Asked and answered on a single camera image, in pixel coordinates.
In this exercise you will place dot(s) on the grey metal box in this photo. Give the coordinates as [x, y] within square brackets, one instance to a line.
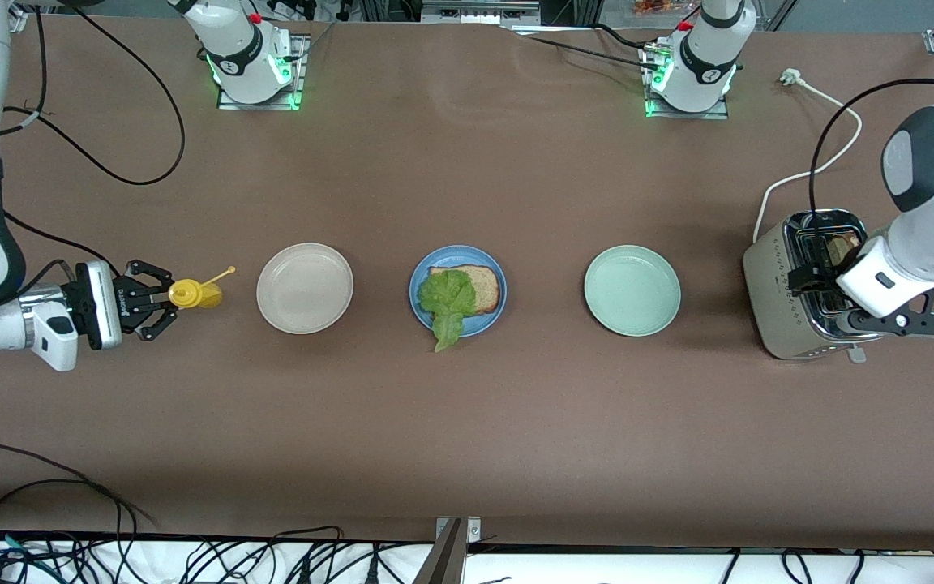
[479, 10]

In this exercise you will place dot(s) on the green lettuce leaf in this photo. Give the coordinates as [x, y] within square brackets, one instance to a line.
[447, 296]

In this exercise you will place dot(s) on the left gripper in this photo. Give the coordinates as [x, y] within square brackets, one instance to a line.
[810, 277]

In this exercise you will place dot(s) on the orange package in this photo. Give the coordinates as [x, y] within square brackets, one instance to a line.
[653, 6]

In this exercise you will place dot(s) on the silver two-slot toaster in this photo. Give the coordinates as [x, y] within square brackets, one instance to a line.
[775, 292]

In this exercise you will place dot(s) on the green round plate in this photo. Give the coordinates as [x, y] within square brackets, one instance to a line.
[632, 290]

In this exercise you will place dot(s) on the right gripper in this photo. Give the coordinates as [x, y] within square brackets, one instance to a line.
[126, 307]

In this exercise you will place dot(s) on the blue round plate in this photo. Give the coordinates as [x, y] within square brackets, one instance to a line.
[459, 255]

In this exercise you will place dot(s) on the yellow mustard squeeze bottle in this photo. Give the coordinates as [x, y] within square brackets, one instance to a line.
[199, 296]

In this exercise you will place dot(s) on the toasted bread slice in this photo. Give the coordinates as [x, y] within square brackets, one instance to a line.
[487, 288]
[846, 243]

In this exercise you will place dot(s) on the metal bracket profile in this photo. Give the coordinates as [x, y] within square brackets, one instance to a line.
[447, 560]

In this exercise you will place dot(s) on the beige round plate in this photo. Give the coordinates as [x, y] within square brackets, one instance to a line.
[305, 288]

